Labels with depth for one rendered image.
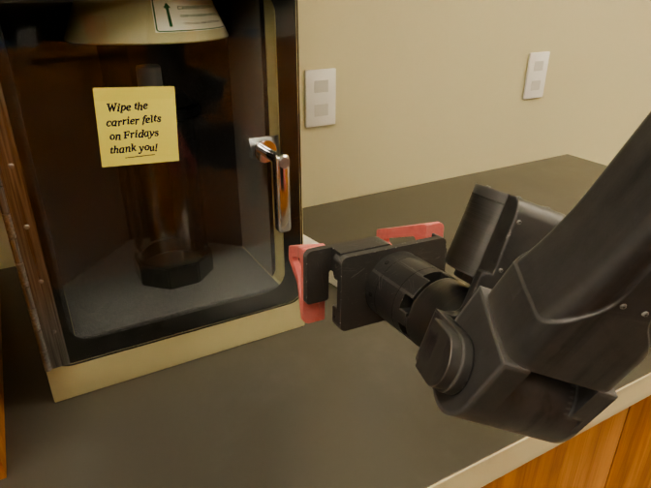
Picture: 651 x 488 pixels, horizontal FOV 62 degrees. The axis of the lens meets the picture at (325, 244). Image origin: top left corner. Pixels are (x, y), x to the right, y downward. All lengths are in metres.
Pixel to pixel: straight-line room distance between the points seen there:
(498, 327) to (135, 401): 0.48
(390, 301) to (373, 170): 0.88
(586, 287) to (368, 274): 0.21
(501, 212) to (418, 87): 0.96
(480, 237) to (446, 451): 0.30
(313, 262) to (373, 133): 0.84
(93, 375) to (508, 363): 0.52
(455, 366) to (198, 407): 0.41
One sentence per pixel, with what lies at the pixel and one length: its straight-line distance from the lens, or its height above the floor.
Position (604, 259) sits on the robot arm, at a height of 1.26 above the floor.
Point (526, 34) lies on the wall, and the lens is 1.51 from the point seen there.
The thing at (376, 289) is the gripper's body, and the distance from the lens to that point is 0.42.
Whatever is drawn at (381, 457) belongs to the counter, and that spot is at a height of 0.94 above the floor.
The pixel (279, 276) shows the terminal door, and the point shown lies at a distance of 0.69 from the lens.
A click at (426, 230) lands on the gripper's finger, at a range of 0.49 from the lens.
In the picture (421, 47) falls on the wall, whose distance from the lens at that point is 1.29.
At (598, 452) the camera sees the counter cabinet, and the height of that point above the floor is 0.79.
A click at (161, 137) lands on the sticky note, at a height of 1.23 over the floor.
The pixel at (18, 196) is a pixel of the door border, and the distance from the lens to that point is 0.59.
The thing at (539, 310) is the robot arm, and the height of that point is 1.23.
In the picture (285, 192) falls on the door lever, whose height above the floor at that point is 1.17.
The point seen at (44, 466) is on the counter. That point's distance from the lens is 0.64.
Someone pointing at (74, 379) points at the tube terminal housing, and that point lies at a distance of 0.70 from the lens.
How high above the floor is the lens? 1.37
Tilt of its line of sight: 25 degrees down
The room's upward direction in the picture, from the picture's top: straight up
